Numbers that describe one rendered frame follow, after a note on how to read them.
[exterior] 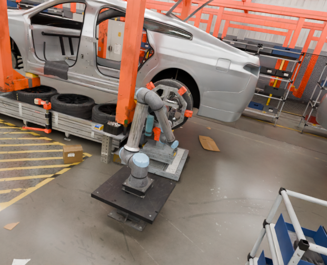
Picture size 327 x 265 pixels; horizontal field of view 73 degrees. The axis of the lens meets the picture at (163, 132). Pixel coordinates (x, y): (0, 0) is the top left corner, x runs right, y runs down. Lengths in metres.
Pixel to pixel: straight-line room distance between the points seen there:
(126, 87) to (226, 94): 1.31
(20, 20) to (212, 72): 3.01
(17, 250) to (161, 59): 2.53
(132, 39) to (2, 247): 2.26
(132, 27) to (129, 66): 0.42
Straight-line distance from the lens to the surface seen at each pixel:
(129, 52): 2.73
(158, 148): 3.11
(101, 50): 6.05
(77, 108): 3.59
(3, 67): 3.94
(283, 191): 1.40
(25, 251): 2.15
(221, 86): 3.05
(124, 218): 2.29
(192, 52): 3.05
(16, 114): 4.12
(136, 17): 2.71
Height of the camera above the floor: 1.63
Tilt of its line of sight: 23 degrees down
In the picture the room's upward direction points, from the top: 11 degrees clockwise
